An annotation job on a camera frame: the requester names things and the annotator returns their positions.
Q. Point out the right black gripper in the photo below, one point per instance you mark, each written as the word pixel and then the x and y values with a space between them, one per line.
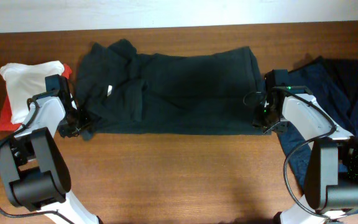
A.
pixel 268 121

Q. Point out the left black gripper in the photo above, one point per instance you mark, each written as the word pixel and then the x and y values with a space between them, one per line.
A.
pixel 70 125

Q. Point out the dark green t-shirt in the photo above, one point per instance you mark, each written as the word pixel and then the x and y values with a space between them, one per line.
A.
pixel 125 92

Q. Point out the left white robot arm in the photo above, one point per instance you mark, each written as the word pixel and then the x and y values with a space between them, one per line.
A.
pixel 32 169

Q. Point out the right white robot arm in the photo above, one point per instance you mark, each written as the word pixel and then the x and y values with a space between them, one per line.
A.
pixel 331 181

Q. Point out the white folded t-shirt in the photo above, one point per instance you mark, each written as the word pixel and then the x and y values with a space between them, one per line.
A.
pixel 25 81

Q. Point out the red folded t-shirt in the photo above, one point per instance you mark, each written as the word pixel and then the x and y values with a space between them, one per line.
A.
pixel 5 117

